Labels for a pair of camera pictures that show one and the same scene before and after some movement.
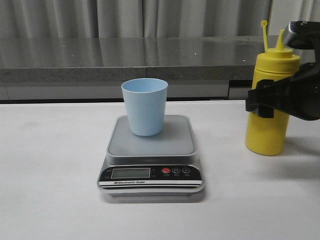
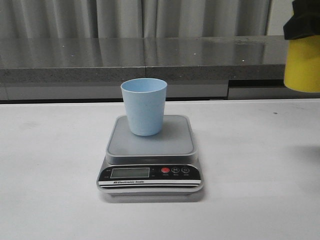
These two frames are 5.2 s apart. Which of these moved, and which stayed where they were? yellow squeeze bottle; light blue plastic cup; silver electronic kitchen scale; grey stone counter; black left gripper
Moved: black left gripper; yellow squeeze bottle
Stayed: grey stone counter; silver electronic kitchen scale; light blue plastic cup
